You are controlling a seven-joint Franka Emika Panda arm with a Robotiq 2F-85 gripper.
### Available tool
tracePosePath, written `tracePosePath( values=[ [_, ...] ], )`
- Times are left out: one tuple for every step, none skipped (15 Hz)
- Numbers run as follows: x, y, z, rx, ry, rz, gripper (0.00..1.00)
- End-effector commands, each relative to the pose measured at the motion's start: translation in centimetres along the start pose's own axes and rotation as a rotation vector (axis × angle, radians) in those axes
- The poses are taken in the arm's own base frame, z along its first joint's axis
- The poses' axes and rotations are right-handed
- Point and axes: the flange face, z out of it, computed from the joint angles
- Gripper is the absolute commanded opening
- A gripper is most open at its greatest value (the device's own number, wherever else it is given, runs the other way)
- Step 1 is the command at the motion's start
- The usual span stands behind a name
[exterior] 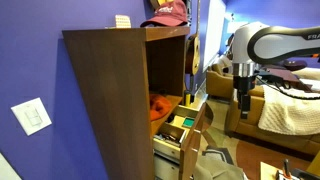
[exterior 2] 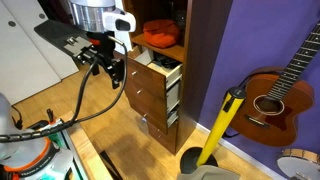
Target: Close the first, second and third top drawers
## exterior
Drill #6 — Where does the patterned floor rug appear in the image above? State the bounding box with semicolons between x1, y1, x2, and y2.
201;100;313;180

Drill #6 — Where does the maroon baseball cap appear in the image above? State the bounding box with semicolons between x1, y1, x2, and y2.
140;0;188;27

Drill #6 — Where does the tan leather sofa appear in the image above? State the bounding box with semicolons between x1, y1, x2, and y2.
206;55;320;155

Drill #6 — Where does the acoustic guitar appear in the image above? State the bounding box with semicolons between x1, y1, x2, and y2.
185;0;200;75

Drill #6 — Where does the green box in drawer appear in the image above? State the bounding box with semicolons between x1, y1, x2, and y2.
182;117;195;128

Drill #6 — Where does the orange beanie hat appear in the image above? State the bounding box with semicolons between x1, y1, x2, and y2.
149;94;172;121

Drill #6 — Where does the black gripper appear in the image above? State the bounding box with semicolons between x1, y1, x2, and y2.
233;76;255;119

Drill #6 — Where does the white light switch plate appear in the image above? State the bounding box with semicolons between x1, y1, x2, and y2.
11;98;52;136

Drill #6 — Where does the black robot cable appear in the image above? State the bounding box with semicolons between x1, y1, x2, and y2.
255;74;320;101

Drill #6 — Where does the beige perforated card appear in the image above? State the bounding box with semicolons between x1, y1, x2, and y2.
115;15;131;28

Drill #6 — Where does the cream knitted blanket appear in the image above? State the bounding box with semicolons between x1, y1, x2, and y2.
258;85;320;135

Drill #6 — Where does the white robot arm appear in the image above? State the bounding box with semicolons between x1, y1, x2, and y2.
231;22;320;119

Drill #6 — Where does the grey cloth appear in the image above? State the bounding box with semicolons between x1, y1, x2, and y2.
193;156;248;180

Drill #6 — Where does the brown wooden drawer cabinet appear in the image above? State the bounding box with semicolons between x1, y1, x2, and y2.
62;26;190;180

